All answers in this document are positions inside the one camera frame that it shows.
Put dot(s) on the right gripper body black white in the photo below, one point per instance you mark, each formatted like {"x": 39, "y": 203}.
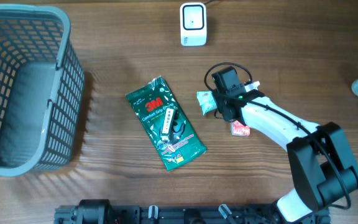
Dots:
{"x": 221, "y": 99}

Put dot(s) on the mint green wipes pack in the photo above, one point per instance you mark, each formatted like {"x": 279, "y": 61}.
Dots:
{"x": 206, "y": 101}

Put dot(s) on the red Kleenex tissue pack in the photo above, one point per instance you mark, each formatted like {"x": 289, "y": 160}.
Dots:
{"x": 238, "y": 129}

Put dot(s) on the green 3M gloves package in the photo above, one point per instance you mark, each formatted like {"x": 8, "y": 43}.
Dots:
{"x": 149, "y": 104}

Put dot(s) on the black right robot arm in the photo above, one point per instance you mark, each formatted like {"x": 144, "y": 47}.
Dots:
{"x": 323, "y": 167}

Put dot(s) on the white barcode scanner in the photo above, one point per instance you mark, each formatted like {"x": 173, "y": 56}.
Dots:
{"x": 193, "y": 24}

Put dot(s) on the grey plastic mesh basket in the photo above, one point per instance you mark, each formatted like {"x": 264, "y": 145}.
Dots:
{"x": 41, "y": 88}

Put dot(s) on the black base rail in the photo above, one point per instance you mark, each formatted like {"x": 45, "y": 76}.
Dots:
{"x": 102, "y": 211}

